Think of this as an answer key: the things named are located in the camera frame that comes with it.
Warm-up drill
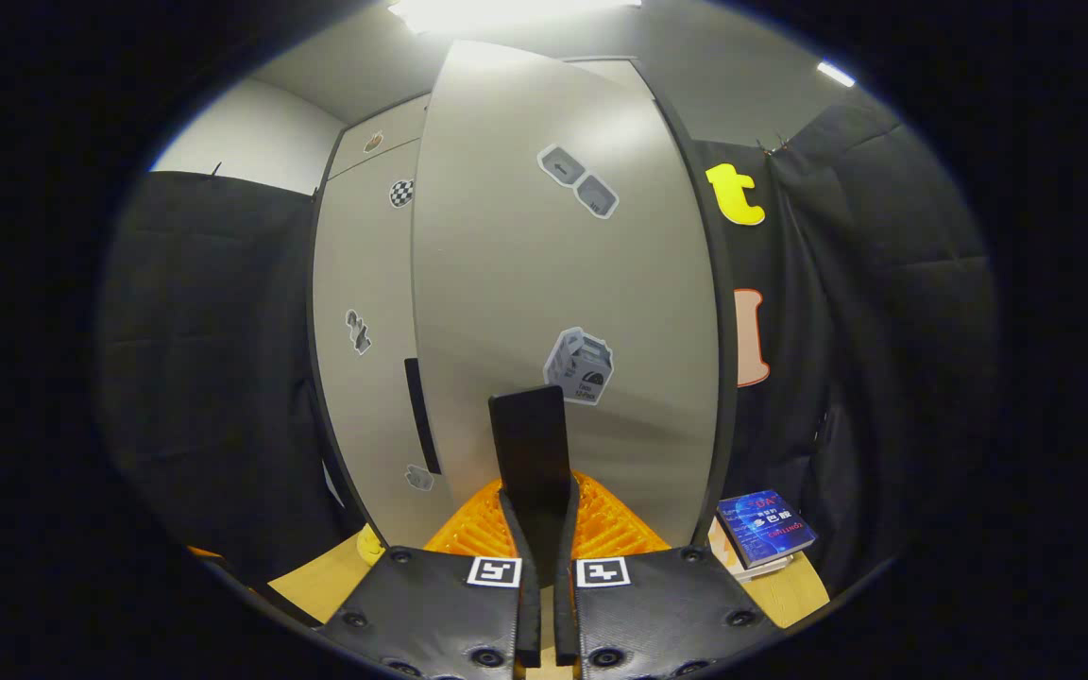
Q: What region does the long ceiling light panel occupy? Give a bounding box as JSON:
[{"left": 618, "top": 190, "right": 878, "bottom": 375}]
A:
[{"left": 388, "top": 0, "right": 644, "bottom": 34}]

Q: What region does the grey cabinet door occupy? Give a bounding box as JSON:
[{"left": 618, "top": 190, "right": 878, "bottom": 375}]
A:
[
  {"left": 412, "top": 40, "right": 723, "bottom": 549},
  {"left": 313, "top": 142, "right": 455, "bottom": 549}
]

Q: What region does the grey double-door shoe cabinet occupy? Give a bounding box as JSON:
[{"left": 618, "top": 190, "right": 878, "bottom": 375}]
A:
[{"left": 306, "top": 57, "right": 739, "bottom": 553}]

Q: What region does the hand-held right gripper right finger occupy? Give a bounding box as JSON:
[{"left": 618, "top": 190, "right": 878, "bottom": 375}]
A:
[{"left": 553, "top": 472, "right": 781, "bottom": 680}]

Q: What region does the grey cabinet drawer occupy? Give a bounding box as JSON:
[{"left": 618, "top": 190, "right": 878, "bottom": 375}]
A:
[{"left": 329, "top": 94, "right": 432, "bottom": 180}]

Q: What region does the black door handle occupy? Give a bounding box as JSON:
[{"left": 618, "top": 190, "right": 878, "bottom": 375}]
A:
[
  {"left": 488, "top": 384, "right": 571, "bottom": 558},
  {"left": 403, "top": 357, "right": 442, "bottom": 475}
]

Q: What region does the blue book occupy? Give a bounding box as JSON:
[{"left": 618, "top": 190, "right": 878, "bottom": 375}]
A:
[{"left": 716, "top": 489, "right": 819, "bottom": 570}]

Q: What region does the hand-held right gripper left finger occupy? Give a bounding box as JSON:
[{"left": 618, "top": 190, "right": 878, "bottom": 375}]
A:
[{"left": 317, "top": 472, "right": 545, "bottom": 680}]

